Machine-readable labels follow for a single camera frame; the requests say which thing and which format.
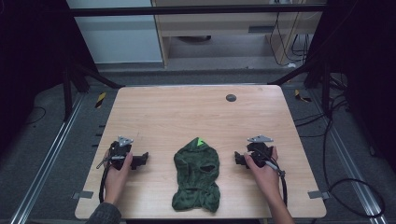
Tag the grey round table grommet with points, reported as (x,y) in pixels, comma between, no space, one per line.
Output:
(231,98)

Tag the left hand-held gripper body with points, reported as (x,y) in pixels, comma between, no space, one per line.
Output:
(120,151)

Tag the white cabinet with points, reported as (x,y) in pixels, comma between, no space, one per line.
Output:
(118,34)

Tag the black metal frame bar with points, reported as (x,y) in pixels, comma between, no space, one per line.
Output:
(193,10)

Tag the dark green fleece hood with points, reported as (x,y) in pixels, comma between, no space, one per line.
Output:
(196,177)

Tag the aluminium floor rail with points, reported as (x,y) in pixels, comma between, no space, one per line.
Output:
(351,158)
(46,158)

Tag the black metal stand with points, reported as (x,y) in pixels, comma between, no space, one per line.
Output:
(314,77)
(77,84)

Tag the person's right hand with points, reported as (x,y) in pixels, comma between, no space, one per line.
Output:
(264,179)

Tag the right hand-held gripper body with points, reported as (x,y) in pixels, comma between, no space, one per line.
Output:
(261,151)

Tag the person's left hand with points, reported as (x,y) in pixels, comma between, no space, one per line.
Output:
(116,180)

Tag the light wooden desk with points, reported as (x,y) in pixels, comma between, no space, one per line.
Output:
(218,25)

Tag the yellow black striped tape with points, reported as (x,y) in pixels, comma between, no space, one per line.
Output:
(100,99)
(301,97)

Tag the grey tape piece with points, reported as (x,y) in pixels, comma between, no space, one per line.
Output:
(318,195)
(82,195)

